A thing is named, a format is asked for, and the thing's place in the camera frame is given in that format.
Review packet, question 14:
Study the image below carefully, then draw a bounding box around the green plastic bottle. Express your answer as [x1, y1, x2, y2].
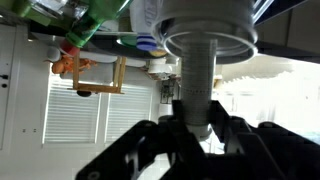
[60, 0, 133, 56]

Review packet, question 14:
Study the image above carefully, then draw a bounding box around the orange stuffed toy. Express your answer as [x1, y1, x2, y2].
[50, 55, 97, 74]

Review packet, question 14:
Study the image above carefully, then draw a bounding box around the wooden easel frame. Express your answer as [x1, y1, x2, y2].
[71, 54, 127, 94]

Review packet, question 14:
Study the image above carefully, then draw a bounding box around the white bottle blue striped cap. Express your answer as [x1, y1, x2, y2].
[129, 0, 157, 51]

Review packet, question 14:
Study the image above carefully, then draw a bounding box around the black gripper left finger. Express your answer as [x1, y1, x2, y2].
[75, 100, 207, 180]

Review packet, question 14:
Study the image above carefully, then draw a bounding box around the white door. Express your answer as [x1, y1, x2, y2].
[0, 25, 16, 149]

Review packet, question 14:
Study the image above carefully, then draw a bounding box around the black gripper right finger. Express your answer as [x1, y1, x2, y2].
[200, 100, 320, 180]

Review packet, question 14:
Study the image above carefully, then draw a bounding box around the small white bottle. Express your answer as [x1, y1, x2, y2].
[181, 39, 218, 141]

